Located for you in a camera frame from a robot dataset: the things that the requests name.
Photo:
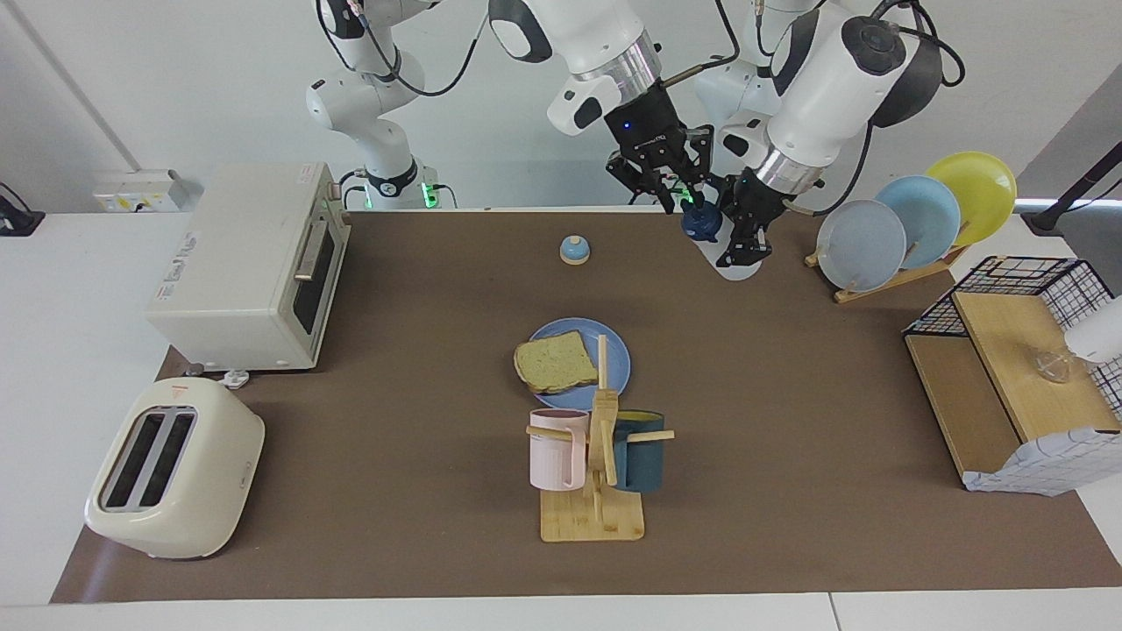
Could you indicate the pink ribbed mug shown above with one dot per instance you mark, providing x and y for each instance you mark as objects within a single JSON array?
[{"x": 557, "y": 456}]

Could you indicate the black clamp mount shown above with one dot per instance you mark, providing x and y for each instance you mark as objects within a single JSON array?
[{"x": 17, "y": 219}]

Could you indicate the toasted bread slice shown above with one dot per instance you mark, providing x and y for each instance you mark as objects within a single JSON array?
[{"x": 552, "y": 364}]

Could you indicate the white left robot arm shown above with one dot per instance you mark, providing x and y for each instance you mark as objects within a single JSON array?
[{"x": 824, "y": 88}]

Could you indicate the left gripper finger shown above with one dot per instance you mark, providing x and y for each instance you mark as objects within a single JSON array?
[
  {"x": 734, "y": 245},
  {"x": 761, "y": 241}
]

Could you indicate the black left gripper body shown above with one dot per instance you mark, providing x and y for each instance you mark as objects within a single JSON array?
[{"x": 756, "y": 202}]

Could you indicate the translucent seasoning bottle blue cap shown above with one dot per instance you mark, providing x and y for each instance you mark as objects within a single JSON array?
[{"x": 701, "y": 226}]

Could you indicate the white cylinder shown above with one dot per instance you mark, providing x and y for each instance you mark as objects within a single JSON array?
[{"x": 1100, "y": 333}]

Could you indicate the blue round plate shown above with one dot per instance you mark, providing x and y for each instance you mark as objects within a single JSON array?
[{"x": 618, "y": 364}]

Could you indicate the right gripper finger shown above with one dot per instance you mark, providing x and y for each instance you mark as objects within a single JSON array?
[
  {"x": 640, "y": 175},
  {"x": 699, "y": 153}
]

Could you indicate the black camera stand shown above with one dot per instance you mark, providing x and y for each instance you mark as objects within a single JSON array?
[{"x": 1065, "y": 203}]

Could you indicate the cream two-slot toaster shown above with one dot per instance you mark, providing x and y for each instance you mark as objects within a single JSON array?
[{"x": 210, "y": 491}]

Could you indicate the white toaster oven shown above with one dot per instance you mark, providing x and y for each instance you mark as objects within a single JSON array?
[{"x": 237, "y": 280}]

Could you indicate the dark teal mug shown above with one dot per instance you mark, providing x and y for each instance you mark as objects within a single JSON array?
[{"x": 640, "y": 460}]

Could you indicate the clear glass cup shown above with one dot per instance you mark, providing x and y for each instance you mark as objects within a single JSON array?
[{"x": 1052, "y": 366}]

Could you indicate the brown table mat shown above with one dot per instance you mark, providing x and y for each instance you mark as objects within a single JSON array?
[{"x": 394, "y": 350}]

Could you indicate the white power strip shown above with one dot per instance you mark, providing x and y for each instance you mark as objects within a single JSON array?
[{"x": 140, "y": 193}]

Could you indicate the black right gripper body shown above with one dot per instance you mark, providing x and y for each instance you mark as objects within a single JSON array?
[{"x": 644, "y": 127}]

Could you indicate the light blue plate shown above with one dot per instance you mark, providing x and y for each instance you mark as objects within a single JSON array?
[{"x": 929, "y": 215}]

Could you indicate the wooden shelf box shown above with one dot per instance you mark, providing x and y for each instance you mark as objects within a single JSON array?
[{"x": 1008, "y": 350}]

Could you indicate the white checkered cloth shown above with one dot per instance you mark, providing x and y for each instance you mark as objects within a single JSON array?
[{"x": 1043, "y": 464}]

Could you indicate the grey plate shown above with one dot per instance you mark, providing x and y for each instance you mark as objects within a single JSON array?
[{"x": 859, "y": 245}]

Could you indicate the wooden mug tree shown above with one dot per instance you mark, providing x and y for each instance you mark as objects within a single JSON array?
[{"x": 592, "y": 521}]

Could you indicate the yellow plate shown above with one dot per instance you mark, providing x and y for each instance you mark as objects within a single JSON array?
[{"x": 982, "y": 188}]

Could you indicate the wooden plate rack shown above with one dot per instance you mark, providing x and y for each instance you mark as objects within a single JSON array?
[{"x": 885, "y": 283}]

